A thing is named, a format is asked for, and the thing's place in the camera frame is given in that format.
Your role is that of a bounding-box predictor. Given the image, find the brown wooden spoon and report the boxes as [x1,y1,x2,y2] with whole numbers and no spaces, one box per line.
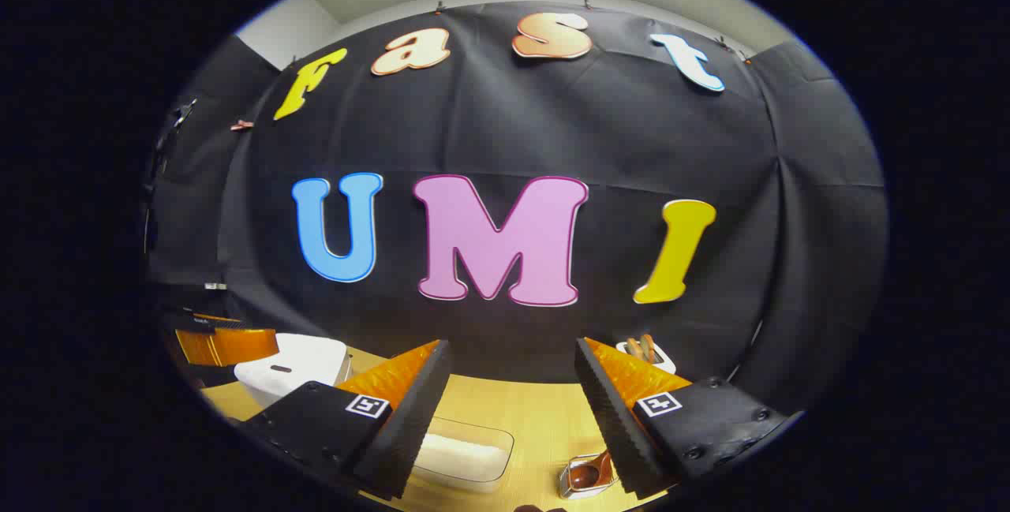
[570,449,615,491]

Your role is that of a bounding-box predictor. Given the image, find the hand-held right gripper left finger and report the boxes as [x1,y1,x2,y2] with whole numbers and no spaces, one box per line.
[237,340,452,501]

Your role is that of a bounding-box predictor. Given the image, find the white rice cooker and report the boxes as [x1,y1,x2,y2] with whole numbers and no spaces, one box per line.
[234,333,350,408]

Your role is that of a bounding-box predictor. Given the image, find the white rice heap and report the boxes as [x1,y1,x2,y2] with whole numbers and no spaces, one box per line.
[414,433,510,485]

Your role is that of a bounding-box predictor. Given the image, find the dark metal clamp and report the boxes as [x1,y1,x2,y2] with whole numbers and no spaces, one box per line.
[162,98,198,134]

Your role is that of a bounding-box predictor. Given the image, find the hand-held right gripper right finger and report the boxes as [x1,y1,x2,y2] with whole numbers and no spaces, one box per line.
[574,337,790,501]

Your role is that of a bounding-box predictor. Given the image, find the black backdrop cloth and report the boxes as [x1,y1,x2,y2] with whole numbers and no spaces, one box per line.
[142,1,891,418]

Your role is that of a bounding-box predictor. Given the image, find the white toaster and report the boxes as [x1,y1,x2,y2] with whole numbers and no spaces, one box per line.
[615,334,677,375]

